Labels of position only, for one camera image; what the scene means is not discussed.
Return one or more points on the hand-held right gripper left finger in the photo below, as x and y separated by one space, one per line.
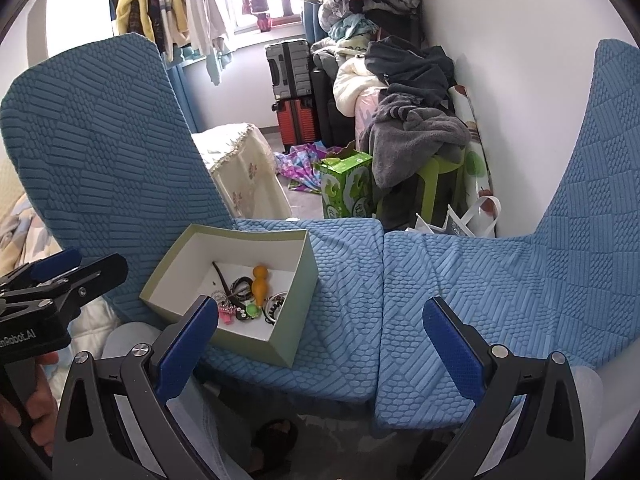
187 350

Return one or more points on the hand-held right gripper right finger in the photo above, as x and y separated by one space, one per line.
452 350

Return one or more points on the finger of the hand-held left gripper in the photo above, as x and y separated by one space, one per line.
57 265
100 275

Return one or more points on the pink hair bow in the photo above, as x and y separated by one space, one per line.
226 316

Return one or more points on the pale green cardboard box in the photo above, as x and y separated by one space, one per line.
200 265

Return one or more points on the orange gourd pendant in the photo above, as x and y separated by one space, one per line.
260 285

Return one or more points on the person's left hand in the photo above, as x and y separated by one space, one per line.
42 410

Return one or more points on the printed blanket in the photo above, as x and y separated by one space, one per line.
20 230

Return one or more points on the white quilted blanket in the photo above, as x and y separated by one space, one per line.
95 330

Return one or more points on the person's light trousers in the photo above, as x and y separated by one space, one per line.
127 340

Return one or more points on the rhinestone hair clip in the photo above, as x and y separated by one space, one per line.
222 300

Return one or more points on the brown hair stick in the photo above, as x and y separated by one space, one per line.
221 277

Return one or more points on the blue textured covered chair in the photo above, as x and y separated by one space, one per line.
500 285
100 160

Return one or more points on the white tote bag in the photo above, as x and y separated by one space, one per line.
470 222

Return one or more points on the dark slipper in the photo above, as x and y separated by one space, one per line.
275 445

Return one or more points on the green plastic stool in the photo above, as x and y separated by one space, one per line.
440 185

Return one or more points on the fruit printed rolled mat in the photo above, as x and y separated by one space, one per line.
475 160

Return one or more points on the green printed carton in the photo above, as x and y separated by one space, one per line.
345 190

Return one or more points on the blue curtain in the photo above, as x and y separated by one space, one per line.
182 100

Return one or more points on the colourful floral cloth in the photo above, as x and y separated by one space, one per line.
305 170

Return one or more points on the grey fleece garment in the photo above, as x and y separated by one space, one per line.
415 135

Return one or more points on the red suitcase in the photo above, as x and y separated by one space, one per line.
297 125

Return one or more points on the pink printed bedding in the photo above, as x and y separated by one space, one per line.
370 110

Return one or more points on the dark patterned hanging garment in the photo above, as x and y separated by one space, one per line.
142 15

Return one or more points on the black suitcase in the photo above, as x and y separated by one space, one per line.
325 110

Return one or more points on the grey suitcase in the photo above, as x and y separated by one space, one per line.
290 70

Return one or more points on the white fluffy blanket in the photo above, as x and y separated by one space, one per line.
352 85

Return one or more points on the white hanging garment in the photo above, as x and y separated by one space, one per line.
200 5

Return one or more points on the dark navy garment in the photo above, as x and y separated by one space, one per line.
410 65

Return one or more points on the pink object on windowsill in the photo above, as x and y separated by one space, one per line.
265 24

